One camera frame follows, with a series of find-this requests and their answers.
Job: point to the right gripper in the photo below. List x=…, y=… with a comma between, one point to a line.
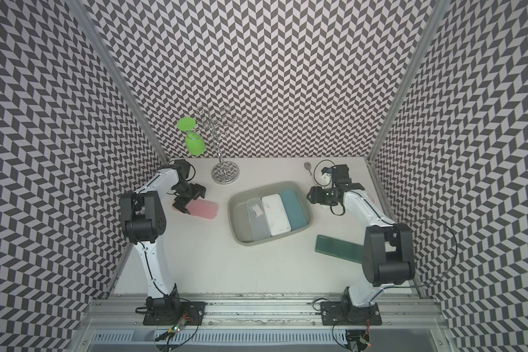
x=316, y=192

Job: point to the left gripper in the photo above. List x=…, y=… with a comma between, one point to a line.
x=198, y=190

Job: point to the pink pencil case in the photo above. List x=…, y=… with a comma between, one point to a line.
x=199, y=208

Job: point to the light blue pencil case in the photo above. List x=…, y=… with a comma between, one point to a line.
x=293, y=210

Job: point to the grey storage box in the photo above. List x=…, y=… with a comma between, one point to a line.
x=238, y=215

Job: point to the white pencil case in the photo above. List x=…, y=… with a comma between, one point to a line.
x=275, y=214

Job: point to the translucent clear pencil case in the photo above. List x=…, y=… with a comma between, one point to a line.
x=257, y=220

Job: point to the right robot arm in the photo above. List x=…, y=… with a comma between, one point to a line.
x=387, y=253

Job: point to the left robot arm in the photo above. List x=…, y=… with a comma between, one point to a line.
x=144, y=222

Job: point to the dark green pencil case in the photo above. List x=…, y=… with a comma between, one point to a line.
x=340, y=249

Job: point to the chrome cup rack stand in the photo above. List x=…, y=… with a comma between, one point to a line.
x=213, y=121

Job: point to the green plastic wine glass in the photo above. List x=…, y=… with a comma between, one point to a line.
x=194, y=142

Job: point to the metal spoon patterned handle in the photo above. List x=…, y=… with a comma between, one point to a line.
x=308, y=167

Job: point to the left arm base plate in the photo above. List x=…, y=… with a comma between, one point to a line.
x=167, y=312

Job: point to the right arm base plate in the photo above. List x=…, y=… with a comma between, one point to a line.
x=336, y=313

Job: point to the aluminium front rail frame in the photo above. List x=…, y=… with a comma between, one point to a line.
x=264, y=322

